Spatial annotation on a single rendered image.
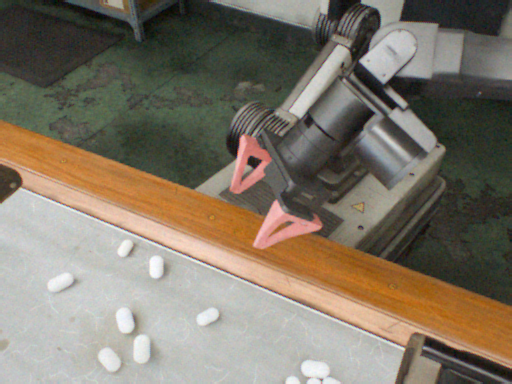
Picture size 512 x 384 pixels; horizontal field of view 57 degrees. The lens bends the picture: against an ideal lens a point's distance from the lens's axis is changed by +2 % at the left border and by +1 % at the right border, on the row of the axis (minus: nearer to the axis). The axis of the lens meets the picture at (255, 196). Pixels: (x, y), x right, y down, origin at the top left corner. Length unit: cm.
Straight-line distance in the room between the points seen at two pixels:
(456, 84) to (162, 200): 50
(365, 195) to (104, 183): 67
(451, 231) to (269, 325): 129
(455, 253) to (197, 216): 122
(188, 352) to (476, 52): 50
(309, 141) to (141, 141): 171
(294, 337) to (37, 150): 59
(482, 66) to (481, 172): 166
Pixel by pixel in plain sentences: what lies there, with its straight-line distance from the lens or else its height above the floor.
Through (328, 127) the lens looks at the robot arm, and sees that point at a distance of 50.
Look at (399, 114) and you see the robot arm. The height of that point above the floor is 106.
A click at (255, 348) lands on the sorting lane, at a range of 67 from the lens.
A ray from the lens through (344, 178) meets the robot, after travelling 122.
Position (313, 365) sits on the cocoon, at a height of 76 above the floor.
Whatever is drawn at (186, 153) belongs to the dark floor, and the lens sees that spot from 208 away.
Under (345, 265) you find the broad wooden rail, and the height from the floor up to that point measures 76.
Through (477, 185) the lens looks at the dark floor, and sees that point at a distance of 211.
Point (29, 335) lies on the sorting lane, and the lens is 75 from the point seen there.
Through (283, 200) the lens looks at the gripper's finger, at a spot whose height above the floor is 99.
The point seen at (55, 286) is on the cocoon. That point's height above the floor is 76.
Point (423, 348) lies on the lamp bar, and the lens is 27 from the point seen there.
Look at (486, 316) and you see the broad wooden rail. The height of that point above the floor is 76.
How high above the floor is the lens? 134
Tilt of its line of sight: 46 degrees down
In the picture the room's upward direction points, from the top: straight up
